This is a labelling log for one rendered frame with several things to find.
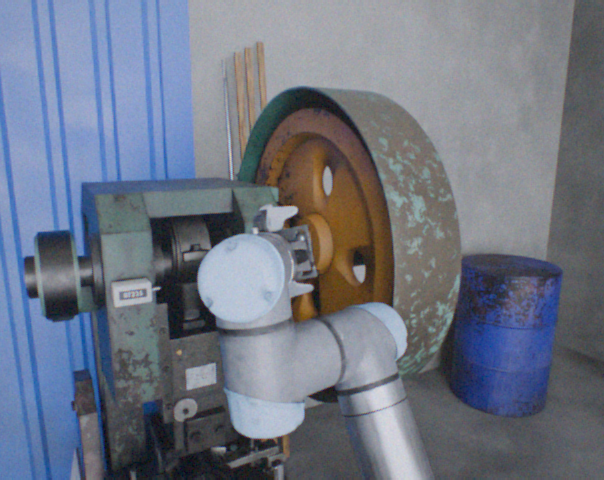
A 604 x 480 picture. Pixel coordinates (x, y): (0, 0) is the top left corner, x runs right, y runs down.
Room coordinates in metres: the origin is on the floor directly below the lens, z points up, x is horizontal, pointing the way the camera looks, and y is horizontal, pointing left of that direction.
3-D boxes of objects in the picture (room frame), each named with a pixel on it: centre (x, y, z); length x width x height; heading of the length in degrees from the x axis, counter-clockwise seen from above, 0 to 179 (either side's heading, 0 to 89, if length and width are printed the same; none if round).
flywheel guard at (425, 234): (1.30, 0.01, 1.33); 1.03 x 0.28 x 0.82; 28
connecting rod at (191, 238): (1.05, 0.26, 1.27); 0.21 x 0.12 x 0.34; 28
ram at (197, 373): (1.02, 0.24, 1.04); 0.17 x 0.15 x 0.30; 28
